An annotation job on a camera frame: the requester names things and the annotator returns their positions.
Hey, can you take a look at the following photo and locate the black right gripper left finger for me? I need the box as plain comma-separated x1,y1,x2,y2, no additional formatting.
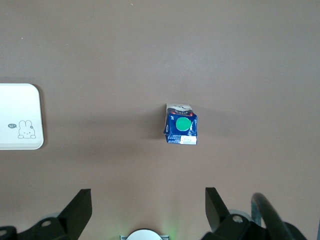
0,188,93,240

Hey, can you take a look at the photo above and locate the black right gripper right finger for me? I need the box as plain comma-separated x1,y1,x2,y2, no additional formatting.
199,187,309,240

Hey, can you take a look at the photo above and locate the blue milk carton green cap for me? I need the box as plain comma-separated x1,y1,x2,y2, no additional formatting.
163,102,198,146

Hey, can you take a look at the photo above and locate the cream rabbit print tray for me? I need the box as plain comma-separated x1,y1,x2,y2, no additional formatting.
0,83,45,151

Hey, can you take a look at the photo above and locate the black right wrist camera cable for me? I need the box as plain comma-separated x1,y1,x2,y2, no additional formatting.
250,192,297,240

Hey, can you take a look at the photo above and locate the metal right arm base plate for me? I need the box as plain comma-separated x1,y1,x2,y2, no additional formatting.
119,233,171,240

